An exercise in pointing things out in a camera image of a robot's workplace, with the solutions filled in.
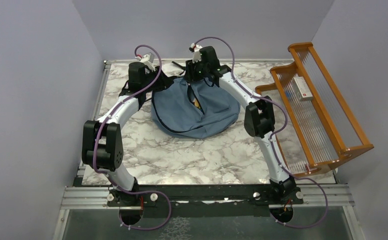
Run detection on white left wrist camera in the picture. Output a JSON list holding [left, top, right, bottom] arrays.
[[135, 52, 156, 72]]

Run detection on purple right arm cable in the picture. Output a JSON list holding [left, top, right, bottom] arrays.
[[190, 36, 329, 230]]

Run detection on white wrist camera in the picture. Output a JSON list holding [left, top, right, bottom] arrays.
[[135, 52, 156, 72], [189, 43, 203, 64]]

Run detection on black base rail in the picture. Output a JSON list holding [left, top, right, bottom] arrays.
[[72, 177, 304, 220]]

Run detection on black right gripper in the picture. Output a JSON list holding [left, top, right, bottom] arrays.
[[182, 58, 208, 84]]

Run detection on wooden wire rack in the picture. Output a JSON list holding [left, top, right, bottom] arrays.
[[255, 42, 374, 177]]

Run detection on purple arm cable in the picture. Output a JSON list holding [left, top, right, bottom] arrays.
[[190, 36, 329, 230], [92, 44, 173, 231]]

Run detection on white red small box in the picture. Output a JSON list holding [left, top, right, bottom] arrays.
[[292, 76, 314, 102]]

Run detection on blue student backpack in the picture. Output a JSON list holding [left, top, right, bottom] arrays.
[[151, 76, 241, 139]]

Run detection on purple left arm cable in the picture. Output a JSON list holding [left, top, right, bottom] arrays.
[[92, 44, 173, 231]]

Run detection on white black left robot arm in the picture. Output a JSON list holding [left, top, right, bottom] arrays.
[[81, 61, 174, 206]]

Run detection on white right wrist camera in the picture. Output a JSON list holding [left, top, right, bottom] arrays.
[[189, 43, 203, 64]]

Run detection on orange highlighter marker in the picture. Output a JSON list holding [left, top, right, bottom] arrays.
[[193, 99, 202, 110]]

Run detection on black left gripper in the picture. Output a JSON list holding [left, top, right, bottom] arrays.
[[141, 65, 174, 93]]

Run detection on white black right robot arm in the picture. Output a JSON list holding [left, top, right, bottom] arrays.
[[185, 43, 296, 204]]

